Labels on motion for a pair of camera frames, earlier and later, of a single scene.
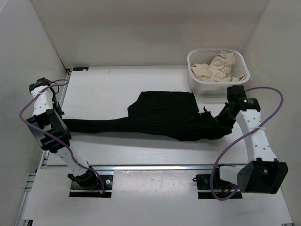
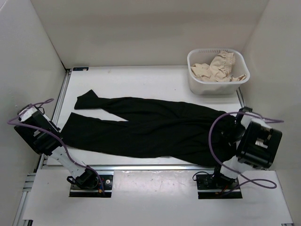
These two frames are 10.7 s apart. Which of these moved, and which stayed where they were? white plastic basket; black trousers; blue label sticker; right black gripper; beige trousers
Moved: black trousers; right black gripper
Stayed: beige trousers; blue label sticker; white plastic basket
